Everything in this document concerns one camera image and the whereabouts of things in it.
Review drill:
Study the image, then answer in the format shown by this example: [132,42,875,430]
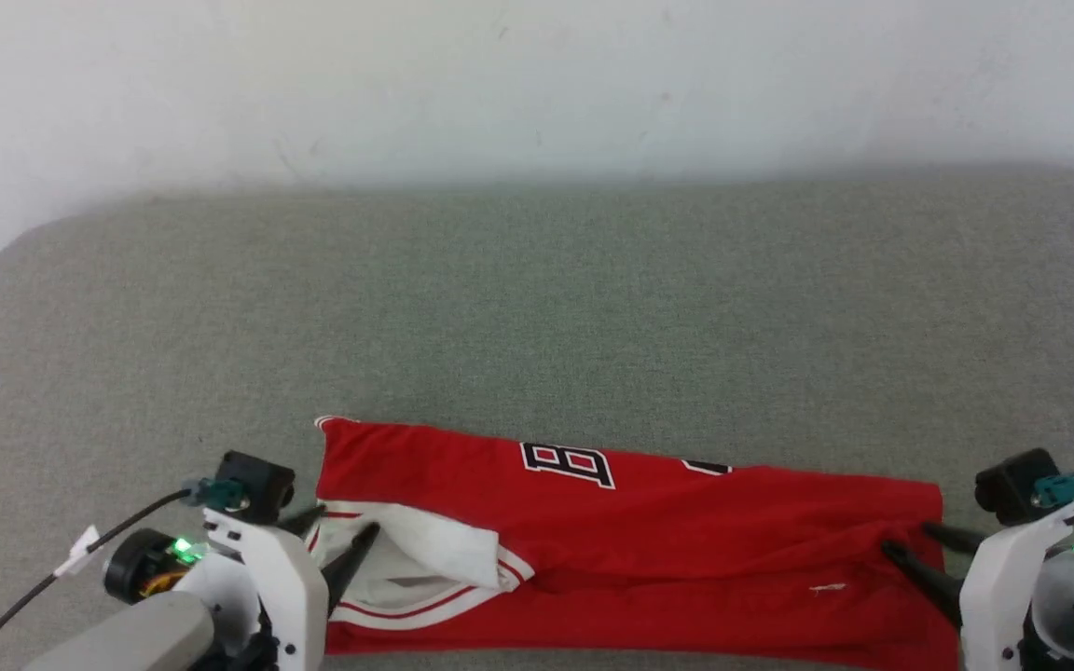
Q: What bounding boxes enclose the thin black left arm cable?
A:
[0,476,251,671]

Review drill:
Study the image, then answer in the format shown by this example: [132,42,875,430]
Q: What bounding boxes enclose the grey fabric sofa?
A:
[0,166,1074,671]

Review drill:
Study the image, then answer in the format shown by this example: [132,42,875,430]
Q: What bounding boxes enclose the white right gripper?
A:
[880,501,1074,671]

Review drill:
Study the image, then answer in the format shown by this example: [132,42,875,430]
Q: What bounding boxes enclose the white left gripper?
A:
[175,503,381,671]

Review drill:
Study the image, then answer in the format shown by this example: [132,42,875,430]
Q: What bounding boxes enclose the red basketball jersey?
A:
[310,415,963,671]

